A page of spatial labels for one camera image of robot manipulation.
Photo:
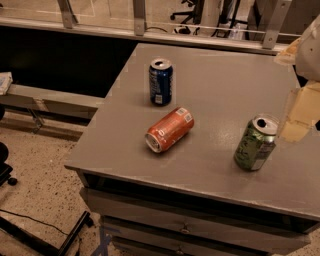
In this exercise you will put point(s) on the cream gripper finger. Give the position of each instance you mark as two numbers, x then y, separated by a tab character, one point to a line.
302	111
288	55

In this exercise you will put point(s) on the red coke can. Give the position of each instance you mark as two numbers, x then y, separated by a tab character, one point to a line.
169	130

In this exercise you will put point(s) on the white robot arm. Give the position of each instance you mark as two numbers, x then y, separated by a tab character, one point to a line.
307	61

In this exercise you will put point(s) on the green soda can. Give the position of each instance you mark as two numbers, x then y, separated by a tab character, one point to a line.
257	142

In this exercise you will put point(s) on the blue soda can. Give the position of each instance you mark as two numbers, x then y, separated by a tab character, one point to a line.
160	81

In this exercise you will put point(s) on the black office chair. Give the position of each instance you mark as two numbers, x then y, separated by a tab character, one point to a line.
195	15

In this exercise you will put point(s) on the grey drawer cabinet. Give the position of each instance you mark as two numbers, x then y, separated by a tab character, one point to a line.
193	200

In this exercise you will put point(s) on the grey side bench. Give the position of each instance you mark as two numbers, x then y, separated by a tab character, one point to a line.
63	106

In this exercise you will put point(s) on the black chair base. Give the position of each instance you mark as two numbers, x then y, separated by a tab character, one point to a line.
5	169

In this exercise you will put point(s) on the metal railing frame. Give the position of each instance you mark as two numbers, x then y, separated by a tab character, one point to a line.
255	25

